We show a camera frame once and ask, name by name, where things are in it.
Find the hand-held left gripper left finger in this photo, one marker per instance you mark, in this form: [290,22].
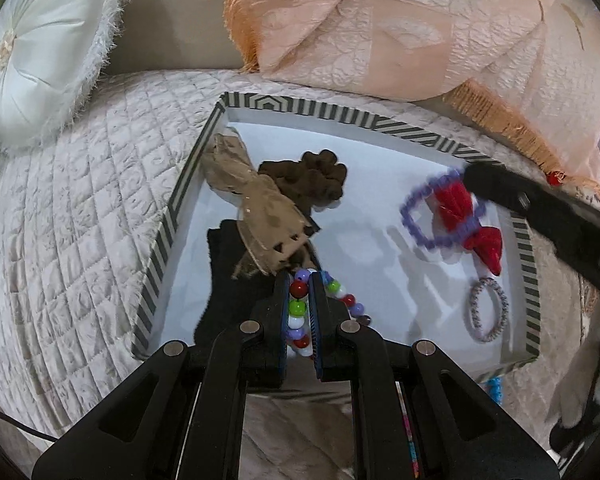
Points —
[283,330]

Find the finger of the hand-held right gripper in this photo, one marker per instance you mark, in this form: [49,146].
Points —
[540,205]

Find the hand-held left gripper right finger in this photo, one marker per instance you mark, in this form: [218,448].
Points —
[314,330]

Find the black cloth hair accessory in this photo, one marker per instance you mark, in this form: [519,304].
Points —
[230,280]

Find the red hair bow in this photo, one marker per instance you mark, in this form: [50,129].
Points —
[455,205]

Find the black white striped tray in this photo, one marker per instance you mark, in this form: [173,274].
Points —
[380,270]

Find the brown hair bow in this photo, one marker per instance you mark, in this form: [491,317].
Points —
[265,210]

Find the dark brown scrunchie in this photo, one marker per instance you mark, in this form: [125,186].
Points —
[310,175]

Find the small red ornament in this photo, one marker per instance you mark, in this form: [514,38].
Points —
[555,177]

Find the peach fringed blanket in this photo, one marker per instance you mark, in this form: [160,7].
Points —
[405,30]

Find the beige quilted bedspread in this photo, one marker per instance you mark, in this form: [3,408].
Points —
[80,210]

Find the round white satin cushion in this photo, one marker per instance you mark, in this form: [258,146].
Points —
[40,45]

